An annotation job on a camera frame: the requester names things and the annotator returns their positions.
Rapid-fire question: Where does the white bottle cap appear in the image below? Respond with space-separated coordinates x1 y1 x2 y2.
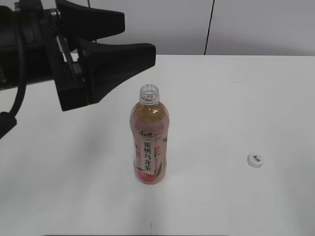
247 153 264 169

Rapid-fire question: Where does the black wall cable right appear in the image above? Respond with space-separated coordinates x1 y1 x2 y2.
204 0 216 55

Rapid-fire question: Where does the peach oolong tea bottle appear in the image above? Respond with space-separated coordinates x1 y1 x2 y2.
129 84 170 184

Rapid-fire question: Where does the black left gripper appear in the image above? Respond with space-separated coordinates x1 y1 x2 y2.
0 0 157 111

